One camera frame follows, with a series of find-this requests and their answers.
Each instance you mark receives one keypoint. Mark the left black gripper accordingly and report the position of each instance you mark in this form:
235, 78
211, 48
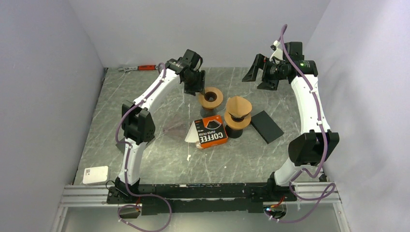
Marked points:
199, 87

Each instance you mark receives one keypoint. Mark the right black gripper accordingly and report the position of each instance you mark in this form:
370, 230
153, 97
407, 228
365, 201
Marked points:
267, 84

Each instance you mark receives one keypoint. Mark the brown paper coffee filter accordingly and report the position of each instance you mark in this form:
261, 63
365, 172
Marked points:
238, 106

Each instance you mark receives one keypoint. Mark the clear plastic filter bag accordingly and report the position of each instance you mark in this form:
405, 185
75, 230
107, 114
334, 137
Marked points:
176, 127

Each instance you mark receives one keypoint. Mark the blue ribbed glass dripper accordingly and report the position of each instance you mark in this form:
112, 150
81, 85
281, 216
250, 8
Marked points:
238, 119

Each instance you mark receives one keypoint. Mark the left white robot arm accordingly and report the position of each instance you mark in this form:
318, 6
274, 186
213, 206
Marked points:
136, 117

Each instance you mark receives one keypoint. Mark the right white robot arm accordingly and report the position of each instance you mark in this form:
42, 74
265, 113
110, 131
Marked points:
316, 140

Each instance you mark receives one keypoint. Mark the orange coffee filter box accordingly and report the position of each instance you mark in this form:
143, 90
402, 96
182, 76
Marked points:
209, 132

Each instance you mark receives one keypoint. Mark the white paper coffee filter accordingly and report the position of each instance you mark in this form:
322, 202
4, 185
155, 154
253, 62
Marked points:
192, 135

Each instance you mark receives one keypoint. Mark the right black flat box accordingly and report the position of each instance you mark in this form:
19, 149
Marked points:
266, 127

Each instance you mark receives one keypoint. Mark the black flat box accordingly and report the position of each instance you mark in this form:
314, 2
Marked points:
121, 145
266, 127

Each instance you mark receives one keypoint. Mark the black server base cup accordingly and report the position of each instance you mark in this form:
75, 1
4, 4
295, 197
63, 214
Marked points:
233, 133

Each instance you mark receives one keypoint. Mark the left black flat box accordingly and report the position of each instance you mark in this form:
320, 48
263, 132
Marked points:
121, 145

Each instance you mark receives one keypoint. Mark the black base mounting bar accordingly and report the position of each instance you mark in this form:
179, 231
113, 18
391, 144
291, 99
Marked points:
164, 198

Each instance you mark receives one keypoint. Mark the white small box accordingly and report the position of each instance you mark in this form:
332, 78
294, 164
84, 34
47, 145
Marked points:
95, 175

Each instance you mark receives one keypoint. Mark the orange handled wrench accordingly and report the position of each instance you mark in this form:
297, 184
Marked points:
138, 68

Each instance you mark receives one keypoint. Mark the aluminium frame rail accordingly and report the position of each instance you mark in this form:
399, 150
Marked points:
96, 196

